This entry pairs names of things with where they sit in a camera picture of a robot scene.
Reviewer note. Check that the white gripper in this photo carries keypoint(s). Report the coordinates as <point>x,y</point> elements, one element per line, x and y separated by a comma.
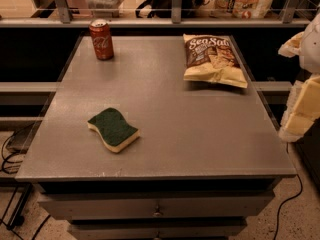
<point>311,49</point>

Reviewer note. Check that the grey drawer cabinet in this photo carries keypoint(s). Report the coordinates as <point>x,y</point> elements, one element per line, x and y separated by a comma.
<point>194,137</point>

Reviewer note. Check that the lower grey drawer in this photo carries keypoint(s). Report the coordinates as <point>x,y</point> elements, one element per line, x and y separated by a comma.
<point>158,229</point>

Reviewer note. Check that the red coke can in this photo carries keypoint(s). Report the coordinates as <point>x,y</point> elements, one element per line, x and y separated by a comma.
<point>101,39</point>

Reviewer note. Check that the upper grey drawer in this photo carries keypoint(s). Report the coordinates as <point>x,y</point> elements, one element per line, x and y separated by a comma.
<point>154,205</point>

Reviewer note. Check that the green yellow sponge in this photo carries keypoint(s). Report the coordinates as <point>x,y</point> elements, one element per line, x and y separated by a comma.
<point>115,132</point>

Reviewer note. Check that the metal railing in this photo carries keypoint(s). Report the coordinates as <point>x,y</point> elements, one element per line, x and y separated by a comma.
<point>128,14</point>

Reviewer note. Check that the black bag background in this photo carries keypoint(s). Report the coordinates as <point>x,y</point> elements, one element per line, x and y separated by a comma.
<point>166,8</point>

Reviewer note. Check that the grey drawer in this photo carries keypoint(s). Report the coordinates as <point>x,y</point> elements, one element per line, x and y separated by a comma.
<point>158,229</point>
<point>154,205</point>

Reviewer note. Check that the clear plastic container background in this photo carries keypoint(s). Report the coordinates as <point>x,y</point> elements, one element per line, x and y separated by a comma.
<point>104,8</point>

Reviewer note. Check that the sea salt chips bag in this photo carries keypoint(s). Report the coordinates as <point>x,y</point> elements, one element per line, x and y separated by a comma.
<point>211,59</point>

